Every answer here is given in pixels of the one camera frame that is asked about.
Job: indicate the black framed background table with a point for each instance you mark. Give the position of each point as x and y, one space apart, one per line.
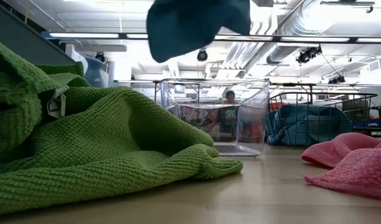
302 84

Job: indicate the black ceiling spotlight cluster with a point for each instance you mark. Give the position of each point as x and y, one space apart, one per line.
308 53

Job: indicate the pink microfiber towel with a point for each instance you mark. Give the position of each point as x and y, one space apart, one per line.
358 168

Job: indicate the clear plastic bin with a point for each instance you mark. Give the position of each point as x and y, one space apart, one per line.
252 124

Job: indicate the dark computer monitor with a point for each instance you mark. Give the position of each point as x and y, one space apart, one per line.
355 109

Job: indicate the black ceiling light rail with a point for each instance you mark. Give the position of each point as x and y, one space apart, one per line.
302 39

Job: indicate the blue microfiber towel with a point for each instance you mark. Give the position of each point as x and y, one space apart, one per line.
312 124
190 28

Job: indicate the silver ventilation duct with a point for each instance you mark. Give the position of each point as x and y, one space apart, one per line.
287 53

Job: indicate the person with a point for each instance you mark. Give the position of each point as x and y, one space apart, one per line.
230 96

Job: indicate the teal plastic basket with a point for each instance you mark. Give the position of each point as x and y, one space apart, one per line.
19 37

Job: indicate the green microfiber towel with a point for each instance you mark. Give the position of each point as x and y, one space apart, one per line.
115 149
13 93
66 73

